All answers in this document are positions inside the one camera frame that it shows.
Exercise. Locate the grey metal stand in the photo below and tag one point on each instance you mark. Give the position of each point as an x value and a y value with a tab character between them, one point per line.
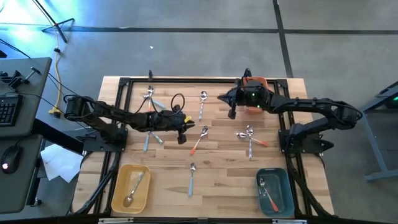
382	175

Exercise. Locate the black computer mouse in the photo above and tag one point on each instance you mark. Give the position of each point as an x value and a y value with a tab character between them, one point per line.
11	158

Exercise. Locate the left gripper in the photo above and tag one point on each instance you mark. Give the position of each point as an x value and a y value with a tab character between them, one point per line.
175	123

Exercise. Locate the black table clamp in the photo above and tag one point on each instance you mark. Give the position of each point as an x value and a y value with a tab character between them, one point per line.
150	74
247	73

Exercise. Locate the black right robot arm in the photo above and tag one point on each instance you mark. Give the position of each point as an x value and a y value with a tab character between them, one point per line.
311	104

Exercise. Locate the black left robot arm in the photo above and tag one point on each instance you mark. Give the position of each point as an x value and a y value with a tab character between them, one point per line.
102	109

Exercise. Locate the yellow plastic bin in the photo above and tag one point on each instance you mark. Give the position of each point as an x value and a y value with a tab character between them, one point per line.
136	202

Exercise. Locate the white paper sheets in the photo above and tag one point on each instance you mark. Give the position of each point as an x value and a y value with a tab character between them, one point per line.
59	163

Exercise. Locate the teal plastic bin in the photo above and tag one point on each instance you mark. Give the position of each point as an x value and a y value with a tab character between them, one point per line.
281	186

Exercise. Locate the silver metal bracket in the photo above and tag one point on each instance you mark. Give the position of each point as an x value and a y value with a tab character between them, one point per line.
289	221
115	220

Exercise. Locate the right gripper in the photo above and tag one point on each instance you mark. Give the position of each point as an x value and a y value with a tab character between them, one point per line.
244	98

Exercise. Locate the orange plastic bin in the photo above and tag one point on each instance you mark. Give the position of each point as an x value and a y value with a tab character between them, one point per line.
255	80

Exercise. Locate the black keyboard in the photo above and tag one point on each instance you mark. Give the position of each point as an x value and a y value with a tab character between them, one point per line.
9	110

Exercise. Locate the black floor stand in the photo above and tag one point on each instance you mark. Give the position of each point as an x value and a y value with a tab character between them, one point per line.
62	23

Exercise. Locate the black desk clamp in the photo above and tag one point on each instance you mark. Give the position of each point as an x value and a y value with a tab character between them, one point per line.
15	81

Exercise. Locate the black aluminium table frame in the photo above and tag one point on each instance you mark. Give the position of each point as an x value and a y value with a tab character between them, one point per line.
186	81

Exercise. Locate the dark grey desk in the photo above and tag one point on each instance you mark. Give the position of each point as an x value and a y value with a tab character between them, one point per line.
18	186

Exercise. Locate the yellow tape tag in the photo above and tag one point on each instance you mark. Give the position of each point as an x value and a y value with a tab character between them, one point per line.
187	119

